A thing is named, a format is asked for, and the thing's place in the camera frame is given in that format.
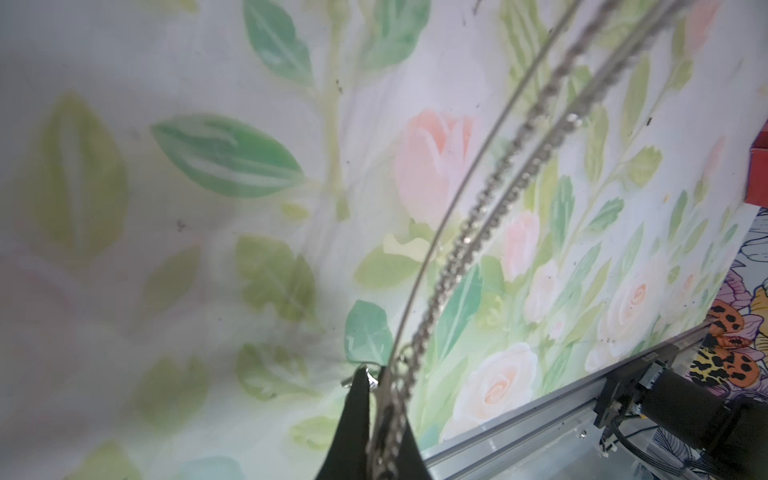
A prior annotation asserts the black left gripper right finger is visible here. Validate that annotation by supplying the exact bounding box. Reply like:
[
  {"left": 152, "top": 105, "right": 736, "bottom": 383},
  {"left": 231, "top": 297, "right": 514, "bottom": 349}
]
[{"left": 395, "top": 416, "right": 432, "bottom": 480}]

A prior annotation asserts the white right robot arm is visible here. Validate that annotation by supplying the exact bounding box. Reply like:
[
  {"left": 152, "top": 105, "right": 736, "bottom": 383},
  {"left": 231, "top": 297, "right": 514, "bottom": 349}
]
[{"left": 639, "top": 370, "right": 767, "bottom": 479}]

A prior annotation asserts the silver chain necklace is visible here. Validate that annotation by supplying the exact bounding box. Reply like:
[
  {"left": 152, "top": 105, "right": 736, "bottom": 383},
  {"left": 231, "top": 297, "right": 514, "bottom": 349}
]
[{"left": 365, "top": 0, "right": 691, "bottom": 480}]

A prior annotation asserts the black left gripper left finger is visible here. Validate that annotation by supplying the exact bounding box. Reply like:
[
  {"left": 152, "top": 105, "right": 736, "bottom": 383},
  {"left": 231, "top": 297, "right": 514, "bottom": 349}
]
[{"left": 316, "top": 367, "right": 371, "bottom": 480}]

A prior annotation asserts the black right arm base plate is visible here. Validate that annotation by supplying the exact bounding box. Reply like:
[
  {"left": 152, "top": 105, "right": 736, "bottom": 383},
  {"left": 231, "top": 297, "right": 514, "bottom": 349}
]
[{"left": 594, "top": 345, "right": 680, "bottom": 429}]

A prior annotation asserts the red white bandage box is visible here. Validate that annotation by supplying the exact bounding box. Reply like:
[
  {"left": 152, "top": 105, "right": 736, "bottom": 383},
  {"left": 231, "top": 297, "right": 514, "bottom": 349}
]
[{"left": 744, "top": 123, "right": 768, "bottom": 208}]

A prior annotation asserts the aluminium front rail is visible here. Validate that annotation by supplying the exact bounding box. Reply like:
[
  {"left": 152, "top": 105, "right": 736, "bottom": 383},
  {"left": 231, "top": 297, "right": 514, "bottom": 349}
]
[{"left": 423, "top": 325, "right": 708, "bottom": 479}]

